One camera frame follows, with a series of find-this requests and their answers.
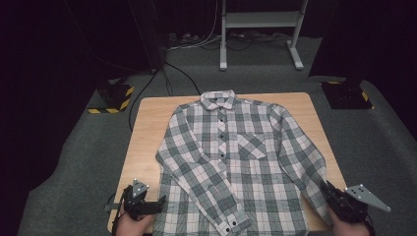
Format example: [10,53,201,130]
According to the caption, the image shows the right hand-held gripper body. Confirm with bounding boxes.
[328,184,391,224]

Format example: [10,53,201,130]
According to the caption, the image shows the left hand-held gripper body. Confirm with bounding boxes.
[123,178,155,220]

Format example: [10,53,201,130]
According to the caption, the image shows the plaid button-up shirt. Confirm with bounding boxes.
[152,89,333,236]

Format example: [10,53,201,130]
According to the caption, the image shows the person's left hand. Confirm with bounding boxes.
[116,209,155,236]

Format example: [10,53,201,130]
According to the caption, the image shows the person's right hand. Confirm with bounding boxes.
[328,207,372,236]

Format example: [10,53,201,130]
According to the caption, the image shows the black base with yellow stripes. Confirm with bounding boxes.
[87,78,136,115]
[319,79,375,110]

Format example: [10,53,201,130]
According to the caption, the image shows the power strip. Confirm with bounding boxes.
[167,31,202,46]

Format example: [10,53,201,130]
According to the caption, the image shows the dark curtain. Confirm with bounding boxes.
[308,0,417,141]
[0,0,166,185]

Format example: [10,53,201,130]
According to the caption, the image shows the white metal stand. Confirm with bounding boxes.
[218,0,310,72]

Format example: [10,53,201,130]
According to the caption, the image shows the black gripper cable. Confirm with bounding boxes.
[103,192,128,236]

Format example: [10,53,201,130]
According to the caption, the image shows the black floor cable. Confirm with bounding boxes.
[162,61,202,96]
[128,69,159,133]

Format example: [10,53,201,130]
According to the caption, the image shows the bundle of black cables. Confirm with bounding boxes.
[225,29,293,52]

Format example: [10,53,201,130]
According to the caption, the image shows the white cables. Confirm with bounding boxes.
[166,0,224,52]

